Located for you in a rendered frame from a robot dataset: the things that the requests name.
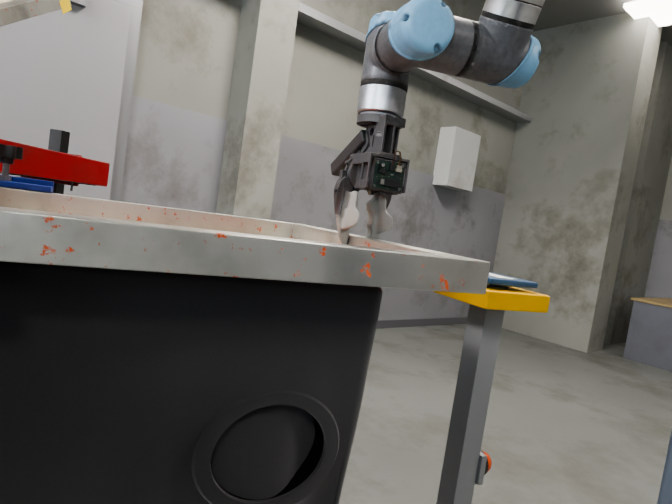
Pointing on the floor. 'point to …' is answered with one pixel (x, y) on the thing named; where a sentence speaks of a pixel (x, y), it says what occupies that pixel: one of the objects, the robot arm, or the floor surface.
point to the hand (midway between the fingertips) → (356, 241)
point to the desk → (650, 333)
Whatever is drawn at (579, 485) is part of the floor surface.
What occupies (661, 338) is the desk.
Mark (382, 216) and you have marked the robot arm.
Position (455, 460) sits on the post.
